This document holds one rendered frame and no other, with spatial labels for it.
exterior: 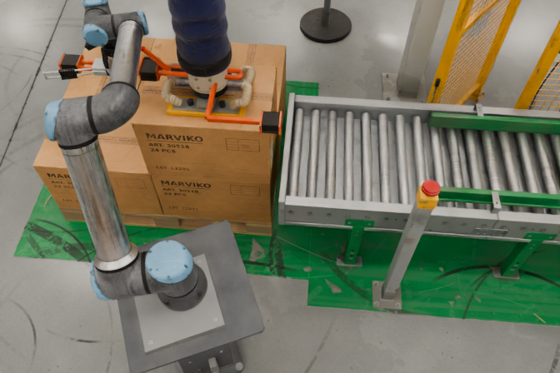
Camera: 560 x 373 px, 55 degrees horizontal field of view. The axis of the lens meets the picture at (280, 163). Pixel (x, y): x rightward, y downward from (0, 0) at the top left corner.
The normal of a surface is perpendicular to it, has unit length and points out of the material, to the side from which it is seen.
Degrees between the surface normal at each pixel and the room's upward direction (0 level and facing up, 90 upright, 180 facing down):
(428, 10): 90
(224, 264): 0
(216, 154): 90
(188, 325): 4
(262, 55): 0
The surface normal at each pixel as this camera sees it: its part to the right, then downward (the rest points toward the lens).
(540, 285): 0.00, -0.59
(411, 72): -0.08, 0.80
